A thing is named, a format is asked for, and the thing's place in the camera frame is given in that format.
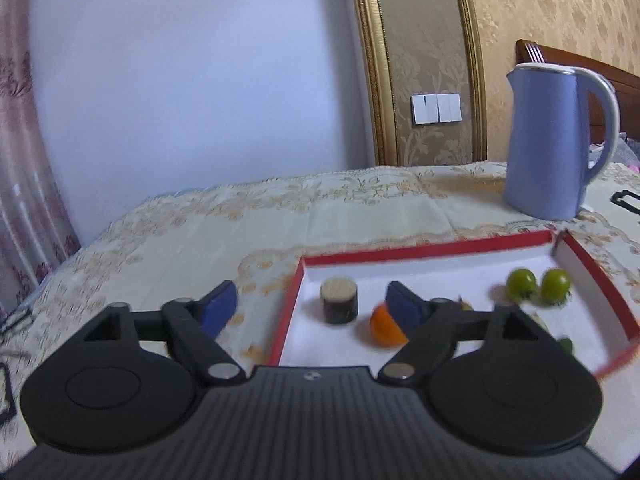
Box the patterned pink curtain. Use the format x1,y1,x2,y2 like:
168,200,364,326
0,0,80,318

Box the grey bedding pile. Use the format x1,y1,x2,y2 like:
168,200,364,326
589,132,640,172

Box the blue electric kettle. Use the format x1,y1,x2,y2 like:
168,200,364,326
504,62,620,220

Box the white wall switch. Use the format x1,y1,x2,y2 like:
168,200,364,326
410,93,462,126

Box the embroidered cream tablecloth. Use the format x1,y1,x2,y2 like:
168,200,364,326
1,162,639,479

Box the black rectangular frame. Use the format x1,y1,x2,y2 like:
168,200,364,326
610,190,640,214

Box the dark sugarcane piece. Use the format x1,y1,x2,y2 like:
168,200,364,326
320,276,358,325

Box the green cucumber piece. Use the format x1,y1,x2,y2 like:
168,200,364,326
556,337,574,354

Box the red shallow cardboard tray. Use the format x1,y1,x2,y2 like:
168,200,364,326
268,231,639,379

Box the wooden bed headboard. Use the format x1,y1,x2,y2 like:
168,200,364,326
514,38,640,146

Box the green tomato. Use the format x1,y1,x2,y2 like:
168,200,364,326
539,268,572,306
506,268,538,304

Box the orange tangerine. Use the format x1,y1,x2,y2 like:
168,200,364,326
369,302,408,348

